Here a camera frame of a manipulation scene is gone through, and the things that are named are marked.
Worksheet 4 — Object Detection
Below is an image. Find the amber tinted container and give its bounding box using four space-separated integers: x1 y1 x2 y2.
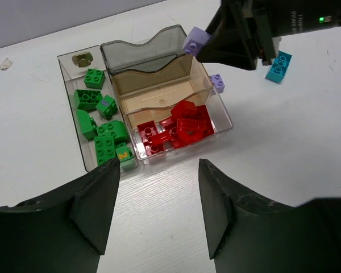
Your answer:
111 55 213 129

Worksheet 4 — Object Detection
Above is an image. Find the red 2x4 lego brick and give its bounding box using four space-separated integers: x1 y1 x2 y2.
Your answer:
137 121 162 156

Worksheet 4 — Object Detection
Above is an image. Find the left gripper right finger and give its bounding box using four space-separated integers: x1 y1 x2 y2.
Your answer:
198 159 341 272

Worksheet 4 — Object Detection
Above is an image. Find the green curved lego brick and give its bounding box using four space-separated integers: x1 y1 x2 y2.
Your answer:
76 109 97 140

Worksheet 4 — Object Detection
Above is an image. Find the green 2x2 sloped lego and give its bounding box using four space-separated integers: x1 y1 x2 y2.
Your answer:
96 119 130 144

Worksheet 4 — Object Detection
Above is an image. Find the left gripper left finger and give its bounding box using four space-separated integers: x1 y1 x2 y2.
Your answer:
0 159 120 272

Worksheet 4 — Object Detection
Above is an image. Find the green 2x4 lego brick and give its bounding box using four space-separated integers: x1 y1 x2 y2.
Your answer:
94 136 117 166

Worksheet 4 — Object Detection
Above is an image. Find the lilac 2x2 lego brick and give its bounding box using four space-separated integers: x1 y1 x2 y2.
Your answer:
209 74 225 93

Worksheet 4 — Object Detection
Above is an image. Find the gold sticker in container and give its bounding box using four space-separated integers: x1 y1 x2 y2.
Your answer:
72 52 93 68

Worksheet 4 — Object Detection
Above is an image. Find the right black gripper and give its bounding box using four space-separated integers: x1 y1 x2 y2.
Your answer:
196 1 341 71

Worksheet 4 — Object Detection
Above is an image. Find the red rounded lego brick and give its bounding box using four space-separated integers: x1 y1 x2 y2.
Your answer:
177 128 203 145

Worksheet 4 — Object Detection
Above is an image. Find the teal 2x4 lego brick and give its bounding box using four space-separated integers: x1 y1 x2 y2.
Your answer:
265 51 292 84

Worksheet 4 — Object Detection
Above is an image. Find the green upside-down 2x2 lego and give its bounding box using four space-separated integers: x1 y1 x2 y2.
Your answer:
84 69 105 90

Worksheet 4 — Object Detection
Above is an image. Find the grey smoked container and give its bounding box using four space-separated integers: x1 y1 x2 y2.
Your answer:
100 24 186 76

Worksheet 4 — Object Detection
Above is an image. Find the tall clear narrow container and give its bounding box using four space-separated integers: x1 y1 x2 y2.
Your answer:
56 45 139 173

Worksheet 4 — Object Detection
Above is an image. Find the small red sloped lego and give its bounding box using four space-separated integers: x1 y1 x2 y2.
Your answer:
151 130 177 146

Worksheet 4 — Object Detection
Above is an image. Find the green lego brick carried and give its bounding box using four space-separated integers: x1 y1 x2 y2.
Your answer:
74 89 103 112

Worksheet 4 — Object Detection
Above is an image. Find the red 2x2 lego brick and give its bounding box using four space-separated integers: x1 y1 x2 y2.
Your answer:
170 100 197 119

